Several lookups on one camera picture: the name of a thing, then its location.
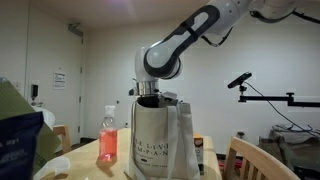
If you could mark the black camera on boom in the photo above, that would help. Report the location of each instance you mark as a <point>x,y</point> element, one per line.
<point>239,80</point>

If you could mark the wooden dining chair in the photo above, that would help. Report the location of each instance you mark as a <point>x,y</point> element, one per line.
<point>63,132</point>
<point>257,164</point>

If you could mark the white paper wall notice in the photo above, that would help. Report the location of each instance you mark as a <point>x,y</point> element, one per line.
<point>59,80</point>

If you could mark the pink liquid spray bottle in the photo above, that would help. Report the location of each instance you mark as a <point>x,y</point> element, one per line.
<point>108,135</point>

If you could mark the orange white Tazo tea carton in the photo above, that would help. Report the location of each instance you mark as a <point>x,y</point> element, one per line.
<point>198,142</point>

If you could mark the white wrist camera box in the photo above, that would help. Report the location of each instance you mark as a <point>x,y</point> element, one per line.
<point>169,95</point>

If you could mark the dark blue snack bag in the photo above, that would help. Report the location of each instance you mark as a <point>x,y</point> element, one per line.
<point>18,141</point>

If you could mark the white canvas tote bag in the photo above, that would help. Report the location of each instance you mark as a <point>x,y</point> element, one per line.
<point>161,141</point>

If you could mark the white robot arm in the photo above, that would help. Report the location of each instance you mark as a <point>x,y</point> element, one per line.
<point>162,59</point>

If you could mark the white entry door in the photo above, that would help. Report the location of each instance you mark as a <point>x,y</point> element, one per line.
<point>54,62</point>

